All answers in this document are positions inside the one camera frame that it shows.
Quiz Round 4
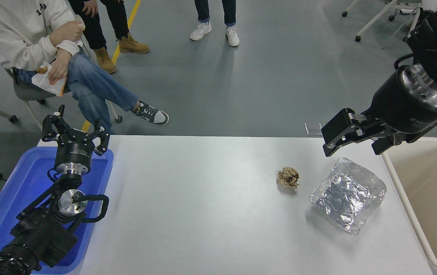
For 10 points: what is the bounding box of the crumpled tan paper ball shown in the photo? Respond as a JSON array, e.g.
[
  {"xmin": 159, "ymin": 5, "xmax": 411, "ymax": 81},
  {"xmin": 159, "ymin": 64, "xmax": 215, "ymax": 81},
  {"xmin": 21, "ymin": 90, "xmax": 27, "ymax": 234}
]
[{"xmin": 277, "ymin": 167, "xmax": 300, "ymax": 188}]

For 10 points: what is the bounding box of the person's hand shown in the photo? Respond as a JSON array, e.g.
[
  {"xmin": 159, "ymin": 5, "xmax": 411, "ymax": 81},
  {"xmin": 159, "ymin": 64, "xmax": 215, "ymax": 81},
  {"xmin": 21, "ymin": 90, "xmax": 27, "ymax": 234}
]
[
  {"xmin": 49, "ymin": 21, "xmax": 86, "ymax": 47},
  {"xmin": 82, "ymin": 0, "xmax": 99, "ymax": 18},
  {"xmin": 47, "ymin": 59, "xmax": 70, "ymax": 82}
]

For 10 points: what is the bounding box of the grey office chair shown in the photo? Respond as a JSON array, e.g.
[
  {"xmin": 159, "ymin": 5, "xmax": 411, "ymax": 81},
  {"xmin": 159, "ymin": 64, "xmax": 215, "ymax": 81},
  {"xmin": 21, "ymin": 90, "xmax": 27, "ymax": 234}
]
[{"xmin": 0, "ymin": 36, "xmax": 123, "ymax": 132}]

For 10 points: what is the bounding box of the blue plastic tray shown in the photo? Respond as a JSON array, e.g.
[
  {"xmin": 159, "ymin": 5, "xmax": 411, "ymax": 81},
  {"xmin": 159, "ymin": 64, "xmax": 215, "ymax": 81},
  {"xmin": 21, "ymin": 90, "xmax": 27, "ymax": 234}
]
[{"xmin": 0, "ymin": 147, "xmax": 114, "ymax": 275}]

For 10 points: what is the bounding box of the white chair with castors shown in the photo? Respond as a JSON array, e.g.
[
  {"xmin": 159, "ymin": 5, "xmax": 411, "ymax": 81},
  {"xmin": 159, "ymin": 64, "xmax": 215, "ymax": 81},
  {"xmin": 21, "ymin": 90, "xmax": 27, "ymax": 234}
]
[{"xmin": 342, "ymin": 0, "xmax": 411, "ymax": 43}]

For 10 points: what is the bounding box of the silver foil plate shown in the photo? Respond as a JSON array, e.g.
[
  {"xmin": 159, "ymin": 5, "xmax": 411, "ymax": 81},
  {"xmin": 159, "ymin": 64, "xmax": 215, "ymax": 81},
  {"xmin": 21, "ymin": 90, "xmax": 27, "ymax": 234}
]
[{"xmin": 309, "ymin": 157, "xmax": 388, "ymax": 236}]

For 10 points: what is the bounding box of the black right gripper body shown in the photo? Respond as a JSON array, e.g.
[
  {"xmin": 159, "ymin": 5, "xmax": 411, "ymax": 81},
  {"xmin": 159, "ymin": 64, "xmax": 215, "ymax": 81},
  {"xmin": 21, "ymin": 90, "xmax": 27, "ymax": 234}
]
[{"xmin": 367, "ymin": 67, "xmax": 437, "ymax": 146}]

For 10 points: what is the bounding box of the seated person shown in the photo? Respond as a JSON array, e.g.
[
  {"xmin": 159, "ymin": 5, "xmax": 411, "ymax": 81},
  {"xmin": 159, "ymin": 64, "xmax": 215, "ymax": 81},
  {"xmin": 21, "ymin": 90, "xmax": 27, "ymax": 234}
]
[{"xmin": 0, "ymin": 0, "xmax": 170, "ymax": 135}]

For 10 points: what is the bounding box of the person in tan boots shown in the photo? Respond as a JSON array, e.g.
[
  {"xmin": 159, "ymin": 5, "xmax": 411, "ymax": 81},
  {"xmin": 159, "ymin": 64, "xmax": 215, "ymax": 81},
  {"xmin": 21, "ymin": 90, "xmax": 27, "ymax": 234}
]
[{"xmin": 68, "ymin": 0, "xmax": 151, "ymax": 75}]

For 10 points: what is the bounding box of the large pale plastic bin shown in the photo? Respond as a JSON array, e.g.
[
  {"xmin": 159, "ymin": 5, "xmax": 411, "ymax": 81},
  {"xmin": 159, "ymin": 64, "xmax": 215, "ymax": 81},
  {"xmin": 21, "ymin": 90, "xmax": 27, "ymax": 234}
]
[{"xmin": 381, "ymin": 136, "xmax": 437, "ymax": 275}]

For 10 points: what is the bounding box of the white paper food wrapper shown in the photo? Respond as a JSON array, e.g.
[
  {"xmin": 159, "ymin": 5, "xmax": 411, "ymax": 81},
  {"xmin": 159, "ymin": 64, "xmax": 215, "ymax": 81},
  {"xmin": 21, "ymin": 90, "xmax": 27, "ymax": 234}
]
[{"xmin": 31, "ymin": 61, "xmax": 67, "ymax": 97}]

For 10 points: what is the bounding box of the clear floor plate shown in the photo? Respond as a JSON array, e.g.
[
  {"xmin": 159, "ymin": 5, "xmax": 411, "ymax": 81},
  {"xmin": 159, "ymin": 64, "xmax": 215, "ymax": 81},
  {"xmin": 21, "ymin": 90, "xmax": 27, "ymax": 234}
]
[{"xmin": 304, "ymin": 122, "xmax": 325, "ymax": 136}]

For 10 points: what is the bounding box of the person in white sneakers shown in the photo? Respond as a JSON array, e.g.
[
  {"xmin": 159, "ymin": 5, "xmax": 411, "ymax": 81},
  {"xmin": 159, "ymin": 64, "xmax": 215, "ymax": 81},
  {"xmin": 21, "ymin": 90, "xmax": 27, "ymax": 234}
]
[{"xmin": 189, "ymin": 0, "xmax": 240, "ymax": 48}]

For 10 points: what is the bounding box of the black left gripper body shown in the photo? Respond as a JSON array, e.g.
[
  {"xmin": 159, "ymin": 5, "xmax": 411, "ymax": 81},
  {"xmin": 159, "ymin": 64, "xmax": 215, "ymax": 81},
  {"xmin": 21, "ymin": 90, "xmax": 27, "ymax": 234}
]
[{"xmin": 54, "ymin": 134, "xmax": 94, "ymax": 165}]

